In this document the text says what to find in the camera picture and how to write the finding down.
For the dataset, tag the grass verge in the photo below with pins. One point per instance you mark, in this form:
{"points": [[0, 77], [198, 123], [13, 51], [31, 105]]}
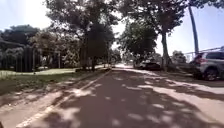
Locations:
{"points": [[30, 77]]}

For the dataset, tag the grey asphalt road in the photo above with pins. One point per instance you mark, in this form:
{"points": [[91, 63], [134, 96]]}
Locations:
{"points": [[126, 100]]}

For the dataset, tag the pale kerb line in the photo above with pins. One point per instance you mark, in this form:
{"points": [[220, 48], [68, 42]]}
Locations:
{"points": [[63, 100]]}

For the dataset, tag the leaning pole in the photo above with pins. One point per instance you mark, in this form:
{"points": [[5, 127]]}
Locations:
{"points": [[194, 28]]}

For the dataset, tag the pale dirt roadside strip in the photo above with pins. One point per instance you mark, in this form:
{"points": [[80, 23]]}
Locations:
{"points": [[23, 106]]}

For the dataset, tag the row of trees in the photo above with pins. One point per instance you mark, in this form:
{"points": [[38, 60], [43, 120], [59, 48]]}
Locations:
{"points": [[76, 36]]}

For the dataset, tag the dark metal fence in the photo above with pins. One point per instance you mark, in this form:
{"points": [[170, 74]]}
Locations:
{"points": [[23, 60]]}

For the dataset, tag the silver car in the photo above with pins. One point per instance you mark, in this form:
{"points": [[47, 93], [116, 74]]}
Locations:
{"points": [[210, 64]]}

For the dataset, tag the large roadside tree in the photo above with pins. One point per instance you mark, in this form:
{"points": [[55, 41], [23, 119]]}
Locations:
{"points": [[160, 26]]}

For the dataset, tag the dark car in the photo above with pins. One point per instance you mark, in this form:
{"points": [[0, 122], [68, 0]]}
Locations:
{"points": [[149, 64]]}

